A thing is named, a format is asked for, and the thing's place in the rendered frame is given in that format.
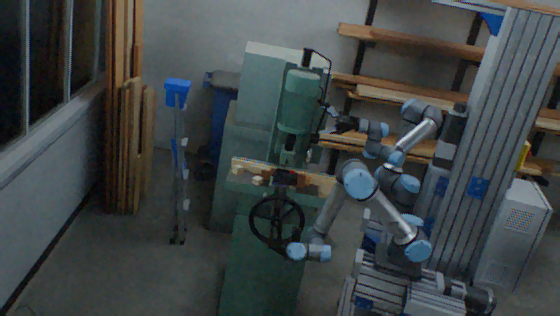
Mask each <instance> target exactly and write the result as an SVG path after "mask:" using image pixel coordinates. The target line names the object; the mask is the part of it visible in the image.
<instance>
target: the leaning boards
mask: <svg viewBox="0 0 560 316"><path fill-rule="evenodd" d="M143 24H144V0H107V30H106V77H105V124H104V197H103V208H105V206H106V213H107V214H108V213H110V211H111V209H112V212H115V210H116V209H117V207H118V213H119V212H121V215H124V214H125V212H127V210H128V212H130V213H131V212H132V211H133V214H137V212H138V211H139V200H144V199H145V197H146V196H147V194H148V190H149V187H150V181H151V173H152V160H153V146H154V131H155V116H156V91H153V86H148V87H147V84H145V83H144V84H143V85H142V68H143V44H144V42H143ZM141 91H142V92H141ZM139 185H140V197H139Z"/></svg>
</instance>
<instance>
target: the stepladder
mask: <svg viewBox="0 0 560 316"><path fill-rule="evenodd" d="M190 87H191V81H188V80H182V79H177V78H172V77H168V78H167V79H166V81H165V83H164V89H165V90H166V95H165V106H167V107H172V139H171V144H172V184H171V238H170V244H173V243H174V241H175V239H176V236H174V235H175V231H178V222H177V213H178V210H179V217H180V245H183V244H184V242H185V235H184V232H187V222H186V211H187V212H188V208H189V204H190V199H186V195H185V179H186V181H187V178H188V174H189V170H186V168H187V166H186V163H185V158H184V147H185V148H186V146H187V142H188V138H183V114H182V111H183V112H184V114H185V111H186V109H187V105H184V102H186V100H187V93H188V92H189V89H190ZM178 191H179V201H178Z"/></svg>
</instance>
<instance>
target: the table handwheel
mask: <svg viewBox="0 0 560 316"><path fill-rule="evenodd" d="M273 200H279V201H284V202H288V203H289V204H291V205H292V206H293V207H292V208H291V209H290V210H287V211H286V212H285V213H284V214H282V215H281V214H280V208H277V209H276V212H275V213H274V214H273V215H272V216H271V217H270V216H267V215H264V214H262V213H259V212H257V211H256V210H257V209H258V208H259V207H260V206H261V205H262V204H263V203H264V202H269V201H273ZM293 210H297V212H298V214H299V218H300V224H299V227H301V228H302V231H303V228H304V226H305V216H304V212H303V210H302V208H301V206H300V205H299V204H298V203H297V202H295V201H294V200H293V199H292V198H290V197H287V196H286V195H281V194H271V195H267V196H264V197H262V198H261V199H260V200H258V201H257V202H255V203H254V205H253V207H252V208H251V210H250V212H249V216H248V223H249V226H250V229H251V231H252V232H253V234H254V235H255V236H256V237H257V238H258V239H259V240H260V241H262V242H265V243H267V244H270V245H284V242H290V237H291V236H290V237H288V238H286V239H283V240H282V237H281V233H280V227H279V226H281V225H282V223H283V218H285V217H286V215H287V214H289V213H290V212H292V211H293ZM254 215H257V216H260V217H262V218H267V219H270V224H271V226H274V227H277V231H278V240H271V239H269V238H266V237H265V236H263V235H262V234H260V233H259V232H258V230H257V229H256V227H255V226H254Z"/></svg>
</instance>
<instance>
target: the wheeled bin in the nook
mask: <svg viewBox="0 0 560 316"><path fill-rule="evenodd" d="M205 73H206V75H205V77H204V81H203V86H204V87H209V88H213V89H214V93H213V108H212V122H211V136H210V145H209V144H205V145H202V146H200V147H198V152H197V156H198V160H199V161H198V162H197V163H195V165H194V168H193V173H194V176H195V177H196V178H197V179H199V180H202V181H206V180H209V179H212V178H213V177H214V176H217V170H218V164H219V158H220V153H221V147H222V135H223V130H224V124H225V121H226V117H227V114H228V110H229V107H230V100H238V90H239V84H240V79H241V74H240V73H234V72H229V71H222V70H215V71H214V72H213V73H212V72H205ZM207 78H211V81H206V80H207Z"/></svg>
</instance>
